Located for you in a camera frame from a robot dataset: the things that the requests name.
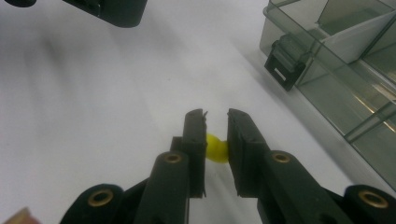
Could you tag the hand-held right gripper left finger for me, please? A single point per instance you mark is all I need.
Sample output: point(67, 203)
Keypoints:
point(174, 180)

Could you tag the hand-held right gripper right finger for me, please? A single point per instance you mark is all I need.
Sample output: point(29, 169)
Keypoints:
point(264, 177)

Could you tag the yellow earplug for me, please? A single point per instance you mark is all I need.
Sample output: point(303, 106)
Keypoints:
point(216, 151)

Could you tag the grey transparent compartment box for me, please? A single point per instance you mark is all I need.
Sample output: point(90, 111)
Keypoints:
point(336, 99)

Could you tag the white board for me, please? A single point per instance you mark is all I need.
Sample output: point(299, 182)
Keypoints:
point(93, 109)

